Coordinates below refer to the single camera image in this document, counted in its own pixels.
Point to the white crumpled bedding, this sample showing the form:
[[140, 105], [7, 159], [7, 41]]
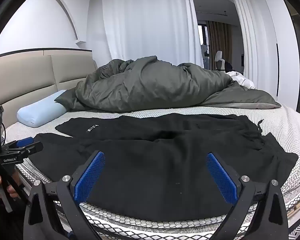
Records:
[[240, 78]]

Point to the wide white curtain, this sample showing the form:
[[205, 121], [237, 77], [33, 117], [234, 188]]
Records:
[[145, 22]]

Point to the narrow white curtain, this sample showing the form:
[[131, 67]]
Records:
[[252, 42]]

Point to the grey duvet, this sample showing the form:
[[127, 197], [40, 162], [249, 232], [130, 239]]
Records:
[[152, 87]]

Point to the brown curtain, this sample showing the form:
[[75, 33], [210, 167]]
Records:
[[218, 40]]

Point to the white office chair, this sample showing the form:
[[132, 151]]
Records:
[[218, 57]]

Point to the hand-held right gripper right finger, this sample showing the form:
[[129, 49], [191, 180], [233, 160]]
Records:
[[221, 177]]

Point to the black pants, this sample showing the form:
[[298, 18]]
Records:
[[152, 167]]

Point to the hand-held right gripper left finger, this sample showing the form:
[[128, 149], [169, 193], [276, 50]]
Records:
[[90, 175]]

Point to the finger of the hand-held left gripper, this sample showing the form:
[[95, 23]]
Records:
[[23, 142], [33, 148]]

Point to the white wardrobe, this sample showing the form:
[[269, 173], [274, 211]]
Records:
[[285, 55]]

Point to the white honeycomb mattress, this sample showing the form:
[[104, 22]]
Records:
[[277, 122]]

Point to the light blue pillow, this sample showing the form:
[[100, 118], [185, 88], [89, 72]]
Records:
[[40, 112]]

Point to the beige padded headboard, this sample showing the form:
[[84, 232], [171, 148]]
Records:
[[27, 80]]

